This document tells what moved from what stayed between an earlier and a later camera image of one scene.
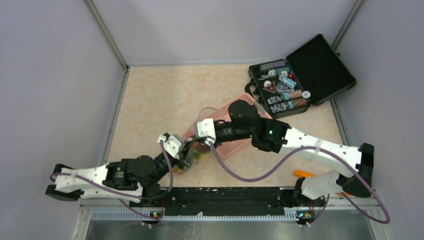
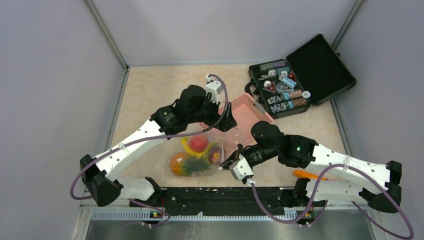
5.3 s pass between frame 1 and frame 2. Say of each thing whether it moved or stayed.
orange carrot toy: stayed
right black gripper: moved
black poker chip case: stayed
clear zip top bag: moved
